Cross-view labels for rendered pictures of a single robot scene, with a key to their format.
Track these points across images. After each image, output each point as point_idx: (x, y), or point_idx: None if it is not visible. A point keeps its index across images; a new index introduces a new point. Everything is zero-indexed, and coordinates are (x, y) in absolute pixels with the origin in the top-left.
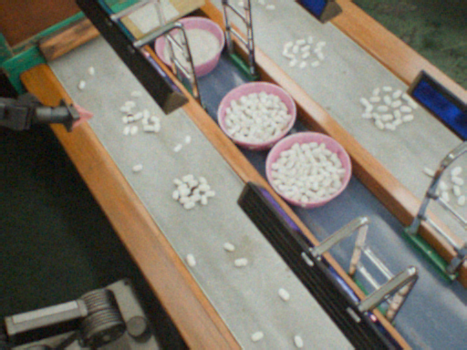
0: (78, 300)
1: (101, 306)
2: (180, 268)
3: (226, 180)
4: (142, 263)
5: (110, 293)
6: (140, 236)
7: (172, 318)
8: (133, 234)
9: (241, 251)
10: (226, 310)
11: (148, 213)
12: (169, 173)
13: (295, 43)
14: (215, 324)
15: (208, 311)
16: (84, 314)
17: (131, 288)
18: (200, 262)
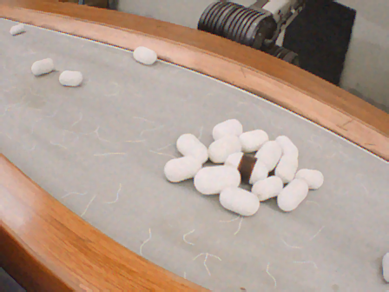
0: (268, 12)
1: (238, 10)
2: (157, 43)
3: (148, 232)
4: (231, 42)
5: (245, 32)
6: (273, 67)
7: (134, 14)
8: (287, 69)
9: (44, 86)
10: (59, 38)
11: (304, 113)
12: (348, 203)
13: None
14: (71, 18)
15: (85, 23)
16: (249, 6)
17: None
18: (124, 63)
